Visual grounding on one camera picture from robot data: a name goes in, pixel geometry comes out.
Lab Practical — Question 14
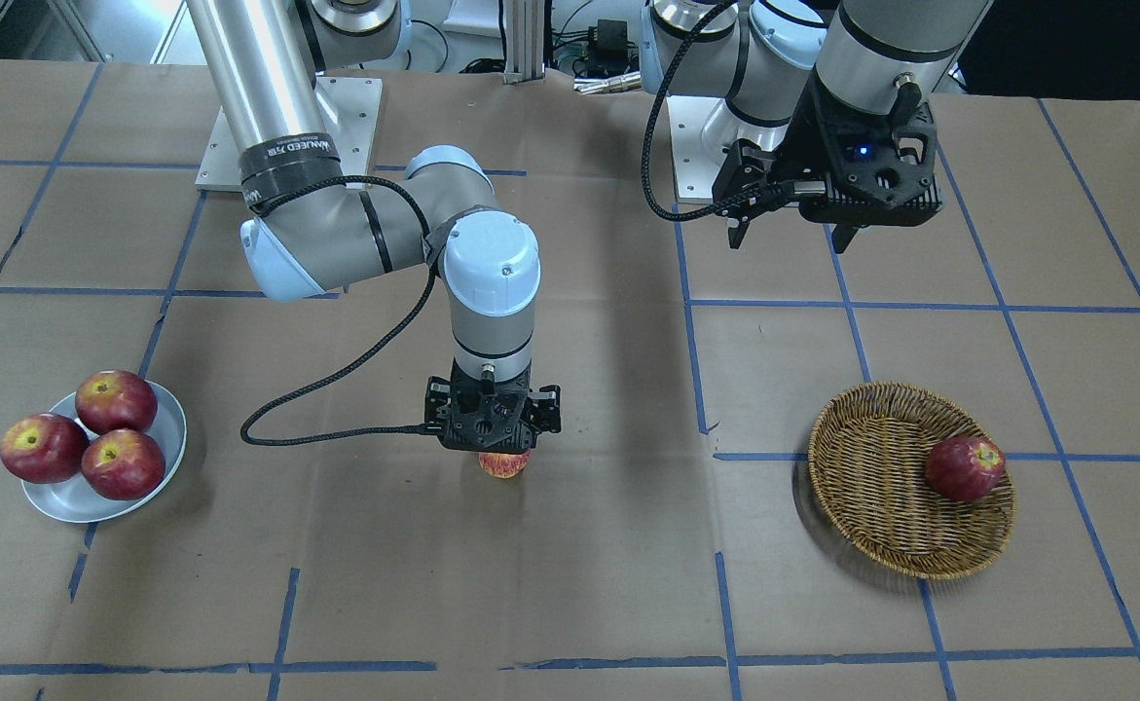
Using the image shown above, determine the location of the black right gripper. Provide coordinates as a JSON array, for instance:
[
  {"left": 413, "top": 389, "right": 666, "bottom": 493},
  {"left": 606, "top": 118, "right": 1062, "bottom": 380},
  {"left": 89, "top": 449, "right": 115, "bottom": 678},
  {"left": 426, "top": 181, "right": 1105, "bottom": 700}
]
[{"left": 423, "top": 376, "right": 562, "bottom": 456}]

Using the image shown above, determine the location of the red apple on plate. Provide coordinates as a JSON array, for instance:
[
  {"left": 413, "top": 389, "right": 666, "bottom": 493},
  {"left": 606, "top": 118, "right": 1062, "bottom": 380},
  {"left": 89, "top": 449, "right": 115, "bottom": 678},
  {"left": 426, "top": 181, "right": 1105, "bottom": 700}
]
[
  {"left": 81, "top": 427, "right": 165, "bottom": 500},
  {"left": 0, "top": 413, "right": 90, "bottom": 484},
  {"left": 74, "top": 370, "right": 158, "bottom": 435}
]

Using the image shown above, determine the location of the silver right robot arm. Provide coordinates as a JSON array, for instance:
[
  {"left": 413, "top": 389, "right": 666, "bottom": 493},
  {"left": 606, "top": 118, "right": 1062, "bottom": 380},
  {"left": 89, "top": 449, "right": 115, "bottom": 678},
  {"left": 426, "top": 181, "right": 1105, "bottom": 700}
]
[{"left": 188, "top": 1, "right": 562, "bottom": 456}]

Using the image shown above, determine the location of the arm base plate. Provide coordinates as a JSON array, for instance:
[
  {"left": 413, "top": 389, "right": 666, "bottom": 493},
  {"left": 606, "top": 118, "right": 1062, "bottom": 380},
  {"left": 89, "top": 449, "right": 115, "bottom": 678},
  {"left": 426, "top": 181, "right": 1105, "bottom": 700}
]
[
  {"left": 666, "top": 96, "right": 788, "bottom": 205},
  {"left": 196, "top": 76, "right": 384, "bottom": 191}
]

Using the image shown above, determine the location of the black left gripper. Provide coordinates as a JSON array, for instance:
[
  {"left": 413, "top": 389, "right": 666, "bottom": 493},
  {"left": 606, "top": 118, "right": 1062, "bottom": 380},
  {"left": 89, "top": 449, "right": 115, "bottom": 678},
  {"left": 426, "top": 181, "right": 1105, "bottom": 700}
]
[{"left": 713, "top": 74, "right": 943, "bottom": 254}]

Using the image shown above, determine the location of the woven wicker basket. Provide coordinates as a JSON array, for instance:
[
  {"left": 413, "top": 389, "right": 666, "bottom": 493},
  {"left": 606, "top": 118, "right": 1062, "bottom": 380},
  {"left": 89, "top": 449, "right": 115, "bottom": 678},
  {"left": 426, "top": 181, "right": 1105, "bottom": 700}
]
[{"left": 807, "top": 382, "right": 1017, "bottom": 580}]

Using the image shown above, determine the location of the aluminium frame post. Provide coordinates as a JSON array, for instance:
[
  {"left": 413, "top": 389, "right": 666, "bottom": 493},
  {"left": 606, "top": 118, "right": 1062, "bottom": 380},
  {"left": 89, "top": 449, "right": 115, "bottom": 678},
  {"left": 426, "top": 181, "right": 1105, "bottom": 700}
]
[{"left": 500, "top": 1, "right": 549, "bottom": 85}]

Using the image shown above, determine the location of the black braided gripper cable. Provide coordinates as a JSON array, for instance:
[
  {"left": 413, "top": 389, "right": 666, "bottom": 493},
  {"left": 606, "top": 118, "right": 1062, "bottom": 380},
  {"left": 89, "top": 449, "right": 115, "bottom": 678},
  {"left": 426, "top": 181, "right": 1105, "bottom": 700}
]
[{"left": 241, "top": 173, "right": 446, "bottom": 447}]

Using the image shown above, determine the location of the red apple in basket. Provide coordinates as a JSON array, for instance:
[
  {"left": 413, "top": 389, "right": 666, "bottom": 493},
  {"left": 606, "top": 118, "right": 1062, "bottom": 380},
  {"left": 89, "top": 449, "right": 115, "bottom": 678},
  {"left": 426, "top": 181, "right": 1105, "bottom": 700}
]
[{"left": 925, "top": 437, "right": 1007, "bottom": 502}]

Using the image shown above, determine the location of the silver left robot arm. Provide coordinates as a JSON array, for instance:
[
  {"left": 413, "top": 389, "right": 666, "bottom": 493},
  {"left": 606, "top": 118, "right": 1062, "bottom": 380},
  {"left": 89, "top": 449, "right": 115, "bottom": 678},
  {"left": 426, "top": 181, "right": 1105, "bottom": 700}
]
[{"left": 638, "top": 1, "right": 991, "bottom": 253}]

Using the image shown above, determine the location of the red apple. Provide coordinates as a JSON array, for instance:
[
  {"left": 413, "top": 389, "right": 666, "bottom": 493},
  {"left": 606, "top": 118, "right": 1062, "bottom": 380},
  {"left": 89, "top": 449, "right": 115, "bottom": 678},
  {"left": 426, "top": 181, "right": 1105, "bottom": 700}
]
[
  {"left": 81, "top": 427, "right": 165, "bottom": 500},
  {"left": 0, "top": 413, "right": 90, "bottom": 484},
  {"left": 925, "top": 437, "right": 1007, "bottom": 502},
  {"left": 479, "top": 450, "right": 534, "bottom": 479},
  {"left": 74, "top": 370, "right": 158, "bottom": 435}
]

